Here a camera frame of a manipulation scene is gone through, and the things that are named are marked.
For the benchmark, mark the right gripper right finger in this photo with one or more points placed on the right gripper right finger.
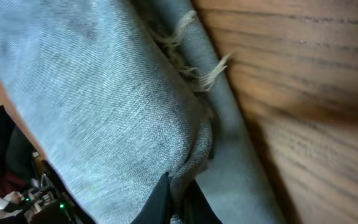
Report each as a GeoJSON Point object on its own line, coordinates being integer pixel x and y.
{"type": "Point", "coordinates": [196, 209]}

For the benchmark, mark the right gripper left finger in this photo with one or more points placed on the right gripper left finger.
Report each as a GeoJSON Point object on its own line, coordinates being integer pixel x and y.
{"type": "Point", "coordinates": [157, 209]}

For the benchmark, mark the light blue denim jeans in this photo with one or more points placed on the light blue denim jeans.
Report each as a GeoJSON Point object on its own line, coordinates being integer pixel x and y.
{"type": "Point", "coordinates": [117, 93]}

